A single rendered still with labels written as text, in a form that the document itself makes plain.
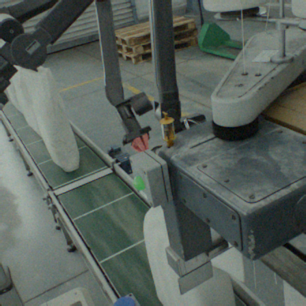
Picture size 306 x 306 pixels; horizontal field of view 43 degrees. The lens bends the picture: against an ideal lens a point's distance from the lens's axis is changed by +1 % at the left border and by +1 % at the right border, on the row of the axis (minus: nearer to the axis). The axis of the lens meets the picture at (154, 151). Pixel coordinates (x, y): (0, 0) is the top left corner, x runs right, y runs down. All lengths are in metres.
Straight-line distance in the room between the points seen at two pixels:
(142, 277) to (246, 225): 1.29
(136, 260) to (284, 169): 1.35
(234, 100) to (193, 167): 0.15
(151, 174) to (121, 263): 1.25
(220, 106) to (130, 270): 1.28
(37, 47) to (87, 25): 7.65
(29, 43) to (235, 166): 0.54
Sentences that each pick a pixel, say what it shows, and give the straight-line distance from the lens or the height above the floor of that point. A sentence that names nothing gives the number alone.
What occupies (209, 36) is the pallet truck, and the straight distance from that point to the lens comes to 6.40.
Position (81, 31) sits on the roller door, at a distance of 8.56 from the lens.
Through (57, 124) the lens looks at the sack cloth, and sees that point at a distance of 2.67.
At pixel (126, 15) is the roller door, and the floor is 0.35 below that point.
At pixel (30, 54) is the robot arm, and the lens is 0.95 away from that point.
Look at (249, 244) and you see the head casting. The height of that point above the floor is 1.27.
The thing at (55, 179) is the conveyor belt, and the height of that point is 0.38.
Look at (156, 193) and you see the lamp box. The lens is 0.75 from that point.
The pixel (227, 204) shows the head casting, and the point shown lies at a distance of 0.62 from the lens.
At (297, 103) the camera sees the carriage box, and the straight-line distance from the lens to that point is 0.91.
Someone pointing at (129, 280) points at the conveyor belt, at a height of 0.38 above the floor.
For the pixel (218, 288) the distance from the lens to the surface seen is 1.32.
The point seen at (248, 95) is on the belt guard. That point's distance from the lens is 0.75.
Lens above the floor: 1.70
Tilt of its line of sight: 28 degrees down
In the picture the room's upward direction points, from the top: 11 degrees counter-clockwise
